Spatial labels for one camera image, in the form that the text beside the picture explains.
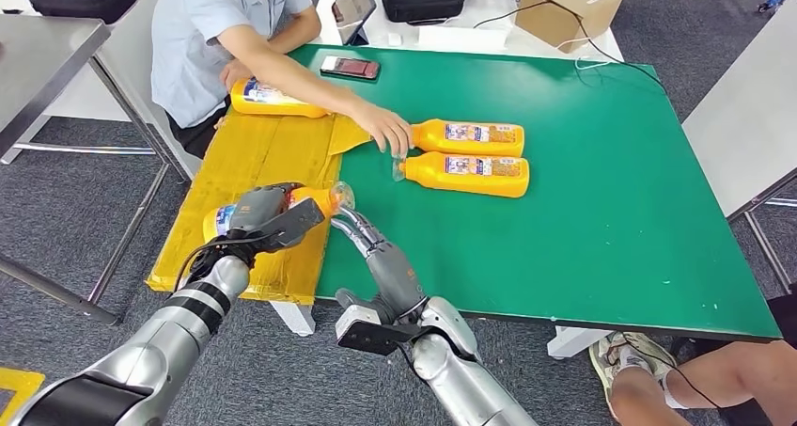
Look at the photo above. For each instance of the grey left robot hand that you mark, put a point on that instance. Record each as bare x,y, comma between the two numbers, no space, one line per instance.
255,208

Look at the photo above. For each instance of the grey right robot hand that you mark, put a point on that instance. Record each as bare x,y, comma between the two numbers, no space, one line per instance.
398,280

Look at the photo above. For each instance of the person's left hand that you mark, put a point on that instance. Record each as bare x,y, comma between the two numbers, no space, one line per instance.
233,74

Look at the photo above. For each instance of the person's right hand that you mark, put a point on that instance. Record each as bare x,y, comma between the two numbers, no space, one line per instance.
386,127

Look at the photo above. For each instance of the orange detergent bottle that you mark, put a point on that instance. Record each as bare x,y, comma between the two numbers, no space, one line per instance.
461,175
473,138
309,194
255,105

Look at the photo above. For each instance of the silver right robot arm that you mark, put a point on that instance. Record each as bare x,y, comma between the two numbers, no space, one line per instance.
461,379

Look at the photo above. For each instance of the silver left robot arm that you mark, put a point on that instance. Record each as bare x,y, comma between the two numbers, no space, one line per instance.
156,342

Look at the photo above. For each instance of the person's right forearm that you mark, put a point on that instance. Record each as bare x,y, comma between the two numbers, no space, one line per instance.
317,93

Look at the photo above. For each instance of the person's left forearm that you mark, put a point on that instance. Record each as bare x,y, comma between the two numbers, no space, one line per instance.
299,31

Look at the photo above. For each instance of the yellow taped cardboard sheet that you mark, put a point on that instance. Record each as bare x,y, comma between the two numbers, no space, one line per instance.
261,155

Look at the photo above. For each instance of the person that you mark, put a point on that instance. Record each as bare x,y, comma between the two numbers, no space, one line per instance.
193,31
716,379

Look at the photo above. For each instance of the smartphone with red case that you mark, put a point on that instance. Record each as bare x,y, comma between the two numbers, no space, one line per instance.
350,68

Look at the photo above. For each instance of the small white charger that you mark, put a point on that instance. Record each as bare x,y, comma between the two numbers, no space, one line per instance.
396,39

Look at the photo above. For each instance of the pale grey table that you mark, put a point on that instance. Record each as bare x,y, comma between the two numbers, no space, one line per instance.
747,112
127,68

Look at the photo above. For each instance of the white table leg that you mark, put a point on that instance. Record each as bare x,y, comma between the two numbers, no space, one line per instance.
579,342
296,320

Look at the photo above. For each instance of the tablet on stand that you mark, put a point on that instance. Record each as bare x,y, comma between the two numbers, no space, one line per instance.
353,6

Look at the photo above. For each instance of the white desk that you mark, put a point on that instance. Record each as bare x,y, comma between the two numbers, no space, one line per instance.
492,18

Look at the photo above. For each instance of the stainless steel table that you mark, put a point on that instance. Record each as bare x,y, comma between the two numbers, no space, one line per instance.
37,62

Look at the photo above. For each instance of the brown cardboard box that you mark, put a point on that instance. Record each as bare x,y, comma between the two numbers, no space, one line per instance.
566,9

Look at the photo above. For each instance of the white sneaker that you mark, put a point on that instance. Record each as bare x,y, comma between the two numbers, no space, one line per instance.
629,348

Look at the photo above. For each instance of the yellow floor tape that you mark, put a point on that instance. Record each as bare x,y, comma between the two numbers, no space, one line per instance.
15,389

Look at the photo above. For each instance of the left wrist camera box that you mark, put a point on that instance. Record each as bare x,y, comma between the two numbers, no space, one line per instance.
296,224

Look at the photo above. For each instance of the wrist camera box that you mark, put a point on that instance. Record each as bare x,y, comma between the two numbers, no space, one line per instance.
361,335
296,224

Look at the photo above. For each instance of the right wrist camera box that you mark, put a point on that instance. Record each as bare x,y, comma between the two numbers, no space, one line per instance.
361,335

